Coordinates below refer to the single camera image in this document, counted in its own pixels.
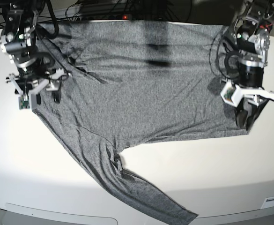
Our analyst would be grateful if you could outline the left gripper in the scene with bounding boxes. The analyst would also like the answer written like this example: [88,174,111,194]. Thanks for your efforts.
[227,58,274,131]

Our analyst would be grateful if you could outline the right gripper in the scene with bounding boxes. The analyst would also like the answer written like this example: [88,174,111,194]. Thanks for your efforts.
[5,64,69,109]

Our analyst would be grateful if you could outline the grey long-sleeve T-shirt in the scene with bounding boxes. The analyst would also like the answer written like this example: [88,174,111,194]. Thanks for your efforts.
[34,21,247,225]

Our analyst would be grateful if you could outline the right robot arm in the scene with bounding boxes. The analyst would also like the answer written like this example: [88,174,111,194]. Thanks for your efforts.
[0,0,71,110]

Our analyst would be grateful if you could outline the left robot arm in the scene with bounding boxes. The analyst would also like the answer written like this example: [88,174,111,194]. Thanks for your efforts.
[219,0,274,131]

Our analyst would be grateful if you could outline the black power strip red light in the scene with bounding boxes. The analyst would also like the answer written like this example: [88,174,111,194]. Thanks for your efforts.
[65,13,165,21]

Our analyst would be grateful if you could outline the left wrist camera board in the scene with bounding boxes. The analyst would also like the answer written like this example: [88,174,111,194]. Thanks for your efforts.
[220,82,236,105]

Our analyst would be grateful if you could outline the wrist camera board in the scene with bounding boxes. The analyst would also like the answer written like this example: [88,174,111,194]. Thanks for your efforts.
[220,82,236,105]
[18,95,30,110]

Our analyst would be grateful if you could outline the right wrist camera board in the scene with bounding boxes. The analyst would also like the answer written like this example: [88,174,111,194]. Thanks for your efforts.
[18,95,30,110]

